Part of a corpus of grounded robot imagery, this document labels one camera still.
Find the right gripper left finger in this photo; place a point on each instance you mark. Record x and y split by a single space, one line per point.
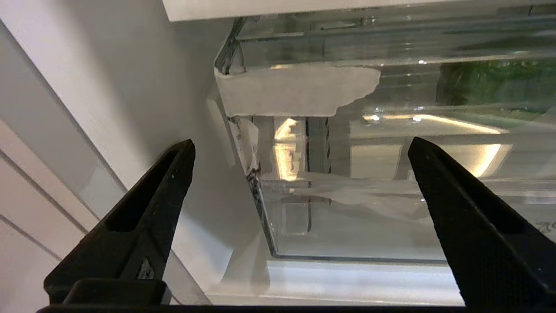
143 226

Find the clear plastic fridge drawer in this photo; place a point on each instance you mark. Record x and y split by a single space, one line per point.
391 165

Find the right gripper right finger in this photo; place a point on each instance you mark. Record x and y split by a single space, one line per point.
473 243

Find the white tape strip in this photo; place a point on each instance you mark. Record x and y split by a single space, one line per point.
295 90

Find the white fridge shelf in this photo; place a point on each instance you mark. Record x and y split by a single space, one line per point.
278 8

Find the green leafy vegetable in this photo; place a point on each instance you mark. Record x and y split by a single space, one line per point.
499 82

